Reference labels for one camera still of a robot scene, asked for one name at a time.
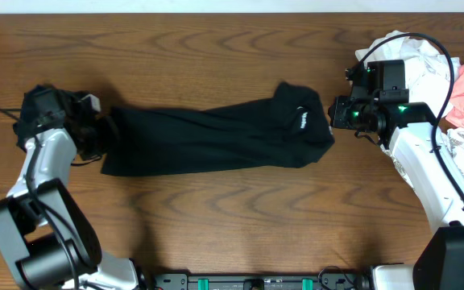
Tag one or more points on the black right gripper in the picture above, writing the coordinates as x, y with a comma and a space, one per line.
337, 117

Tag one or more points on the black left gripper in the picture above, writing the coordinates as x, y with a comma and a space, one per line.
113, 139

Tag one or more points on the black polo shirt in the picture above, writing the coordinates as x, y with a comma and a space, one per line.
287, 130

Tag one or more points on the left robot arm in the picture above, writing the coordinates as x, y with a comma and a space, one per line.
45, 239

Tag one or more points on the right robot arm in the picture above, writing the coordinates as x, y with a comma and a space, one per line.
439, 185

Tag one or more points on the white crumpled garment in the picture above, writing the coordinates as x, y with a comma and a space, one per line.
427, 74

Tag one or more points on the folded black garment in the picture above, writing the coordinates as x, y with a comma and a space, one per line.
46, 107

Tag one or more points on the black mounting rail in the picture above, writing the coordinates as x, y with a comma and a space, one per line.
329, 278

